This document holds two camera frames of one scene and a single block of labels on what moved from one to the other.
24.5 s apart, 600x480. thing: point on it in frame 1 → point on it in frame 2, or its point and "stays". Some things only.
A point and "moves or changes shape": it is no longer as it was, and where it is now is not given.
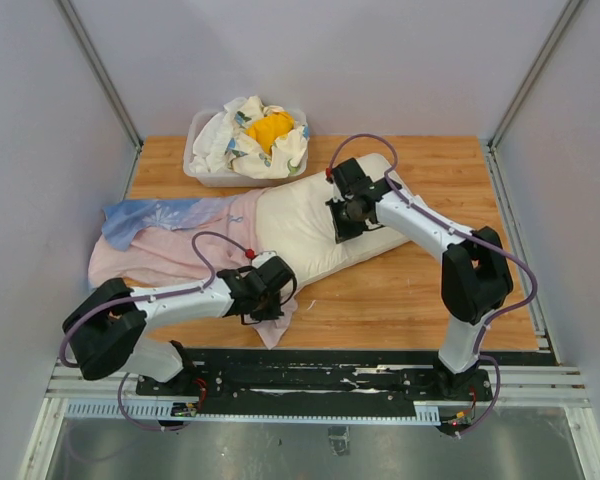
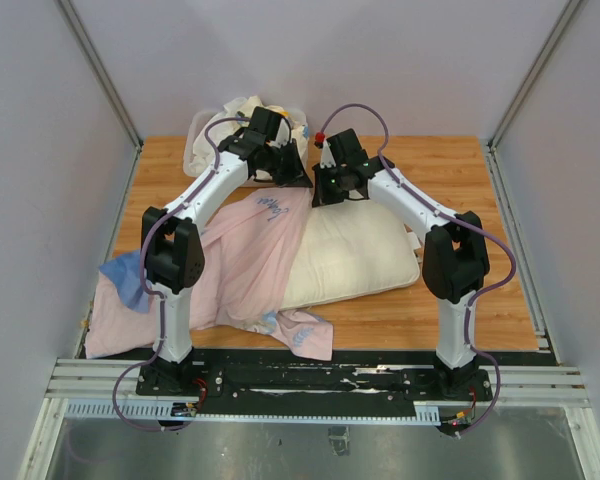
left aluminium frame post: (101, 70) stays
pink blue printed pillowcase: (182, 242) moves or changes shape
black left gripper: (272, 313) → (297, 177)
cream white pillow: (295, 222) → (347, 248)
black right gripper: (342, 232) → (320, 196)
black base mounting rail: (341, 375) stays
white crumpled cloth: (210, 145) stays
